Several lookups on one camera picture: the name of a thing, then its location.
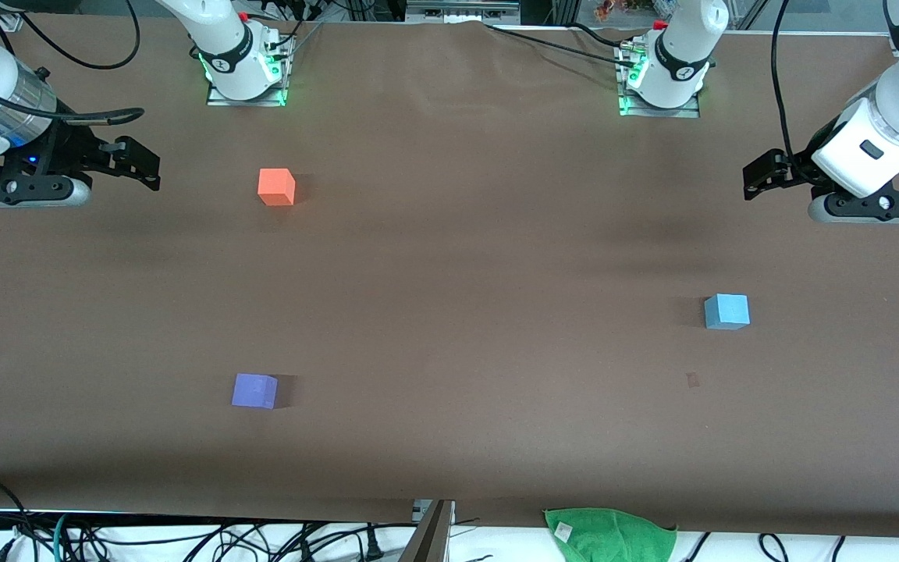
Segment light blue foam block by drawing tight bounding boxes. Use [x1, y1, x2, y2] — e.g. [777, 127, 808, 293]
[703, 293, 752, 331]

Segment orange foam block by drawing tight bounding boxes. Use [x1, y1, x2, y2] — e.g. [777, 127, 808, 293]
[258, 167, 297, 208]

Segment purple foam block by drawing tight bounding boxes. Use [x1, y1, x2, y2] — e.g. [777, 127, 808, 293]
[231, 372, 279, 411]

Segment colourful small items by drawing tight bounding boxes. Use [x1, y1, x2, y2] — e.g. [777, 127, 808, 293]
[594, 0, 653, 22]

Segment brown table cover sheet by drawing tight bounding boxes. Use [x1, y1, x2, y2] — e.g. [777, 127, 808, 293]
[0, 14, 899, 541]

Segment green cloth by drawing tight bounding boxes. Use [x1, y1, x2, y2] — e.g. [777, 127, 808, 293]
[543, 507, 679, 562]

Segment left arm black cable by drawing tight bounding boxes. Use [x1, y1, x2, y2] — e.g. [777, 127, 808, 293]
[769, 0, 794, 161]

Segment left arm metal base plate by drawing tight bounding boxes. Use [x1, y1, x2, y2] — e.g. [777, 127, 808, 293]
[617, 39, 702, 119]

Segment short curved black cable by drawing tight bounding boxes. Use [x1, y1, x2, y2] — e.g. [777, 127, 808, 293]
[570, 22, 645, 49]

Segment long black cable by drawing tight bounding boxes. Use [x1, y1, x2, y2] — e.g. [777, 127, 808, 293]
[483, 22, 641, 65]

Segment aluminium frame rail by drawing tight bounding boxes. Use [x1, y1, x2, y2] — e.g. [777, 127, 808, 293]
[407, 0, 521, 24]

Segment metal post with bracket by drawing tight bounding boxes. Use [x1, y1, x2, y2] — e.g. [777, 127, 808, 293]
[399, 500, 456, 562]

